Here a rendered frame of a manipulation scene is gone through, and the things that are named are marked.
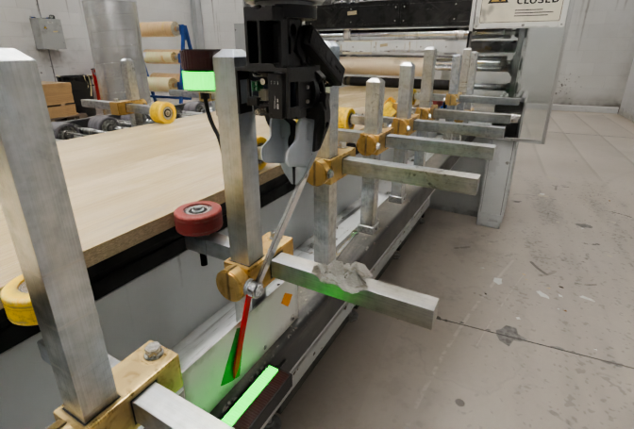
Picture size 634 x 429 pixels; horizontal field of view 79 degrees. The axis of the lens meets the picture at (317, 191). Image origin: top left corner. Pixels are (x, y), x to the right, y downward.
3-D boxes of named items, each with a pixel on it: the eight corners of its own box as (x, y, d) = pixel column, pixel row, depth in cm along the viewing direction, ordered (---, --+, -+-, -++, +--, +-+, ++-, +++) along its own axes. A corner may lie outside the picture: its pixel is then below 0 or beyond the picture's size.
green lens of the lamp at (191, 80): (239, 87, 52) (238, 70, 52) (208, 90, 47) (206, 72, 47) (207, 85, 55) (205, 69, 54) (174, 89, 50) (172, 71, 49)
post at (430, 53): (424, 180, 146) (437, 46, 129) (421, 183, 143) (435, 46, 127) (414, 179, 148) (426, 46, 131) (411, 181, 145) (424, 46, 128)
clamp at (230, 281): (293, 263, 66) (293, 237, 64) (242, 306, 55) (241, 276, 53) (267, 255, 68) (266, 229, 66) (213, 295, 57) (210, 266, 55)
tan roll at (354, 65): (509, 78, 243) (512, 57, 239) (508, 80, 233) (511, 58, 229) (314, 72, 309) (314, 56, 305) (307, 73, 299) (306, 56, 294)
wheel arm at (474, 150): (493, 157, 88) (496, 141, 87) (492, 161, 86) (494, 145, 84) (308, 135, 111) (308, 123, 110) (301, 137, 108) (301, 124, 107)
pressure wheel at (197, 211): (235, 259, 71) (230, 203, 67) (204, 281, 65) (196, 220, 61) (204, 249, 75) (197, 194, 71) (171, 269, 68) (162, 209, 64)
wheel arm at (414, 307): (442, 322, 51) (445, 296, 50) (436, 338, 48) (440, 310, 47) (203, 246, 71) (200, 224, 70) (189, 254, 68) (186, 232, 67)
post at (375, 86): (375, 254, 108) (385, 77, 91) (370, 259, 105) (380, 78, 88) (363, 251, 109) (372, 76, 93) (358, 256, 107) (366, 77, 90)
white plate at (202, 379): (299, 318, 71) (298, 271, 67) (192, 434, 49) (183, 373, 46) (296, 316, 71) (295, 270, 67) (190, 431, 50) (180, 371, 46)
